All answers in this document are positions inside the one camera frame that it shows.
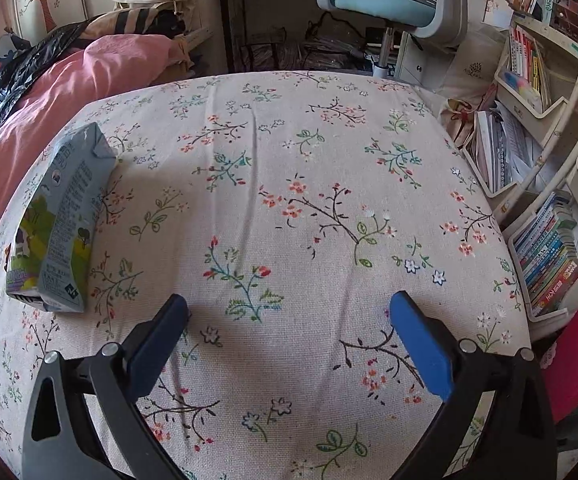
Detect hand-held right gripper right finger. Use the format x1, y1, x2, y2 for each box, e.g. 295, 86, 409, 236
390, 290, 558, 480

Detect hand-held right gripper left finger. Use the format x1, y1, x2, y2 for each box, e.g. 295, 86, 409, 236
21, 294, 190, 480

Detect blue-grey milk carton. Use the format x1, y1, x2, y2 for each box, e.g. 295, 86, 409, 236
4, 122, 118, 313

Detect row of colourful books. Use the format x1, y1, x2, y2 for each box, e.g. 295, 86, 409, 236
511, 192, 578, 316

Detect stack of magazines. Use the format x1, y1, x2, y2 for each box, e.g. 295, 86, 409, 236
464, 107, 540, 196

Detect floral tablecloth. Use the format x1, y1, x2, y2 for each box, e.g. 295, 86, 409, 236
0, 70, 532, 480

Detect pink bed blanket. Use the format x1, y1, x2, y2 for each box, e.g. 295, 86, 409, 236
0, 35, 190, 286

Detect pastel pencil pouch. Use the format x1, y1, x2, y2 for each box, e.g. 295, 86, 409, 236
501, 71, 542, 106

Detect white tree print tote bag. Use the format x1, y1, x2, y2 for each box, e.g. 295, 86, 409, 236
439, 25, 507, 98

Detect white drawer cabinet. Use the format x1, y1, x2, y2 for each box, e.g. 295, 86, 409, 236
396, 30, 444, 81

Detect shiny black plastic bag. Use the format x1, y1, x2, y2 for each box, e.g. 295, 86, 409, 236
0, 22, 100, 128

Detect clear bag of papers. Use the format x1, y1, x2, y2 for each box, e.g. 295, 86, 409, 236
301, 22, 384, 72
241, 30, 300, 72

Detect row of upright thin books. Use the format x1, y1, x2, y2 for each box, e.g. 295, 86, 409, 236
509, 27, 552, 111

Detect striped beige bag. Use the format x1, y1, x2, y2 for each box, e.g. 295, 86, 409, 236
86, 7, 190, 41

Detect grey blue office chair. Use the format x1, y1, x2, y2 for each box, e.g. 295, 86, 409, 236
316, 0, 470, 78

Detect brown grid organizer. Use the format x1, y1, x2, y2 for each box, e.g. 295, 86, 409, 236
549, 0, 578, 31

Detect cream tote bag red straps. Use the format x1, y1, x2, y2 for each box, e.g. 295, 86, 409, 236
441, 97, 480, 146

